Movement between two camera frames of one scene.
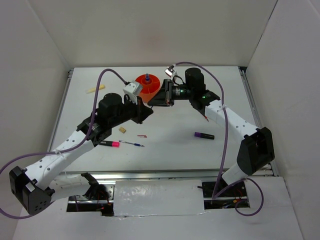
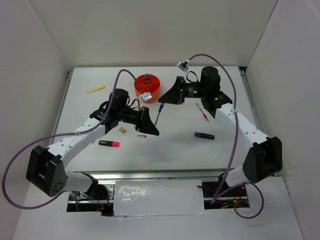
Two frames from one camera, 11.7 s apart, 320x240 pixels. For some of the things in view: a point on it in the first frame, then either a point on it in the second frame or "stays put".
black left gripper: [142, 111] → [144, 123]
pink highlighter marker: [110, 143] stays put
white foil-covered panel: [158, 197] stays put
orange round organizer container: [151, 85] stays put
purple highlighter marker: [204, 135] stays put
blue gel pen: [134, 144] → [160, 110]
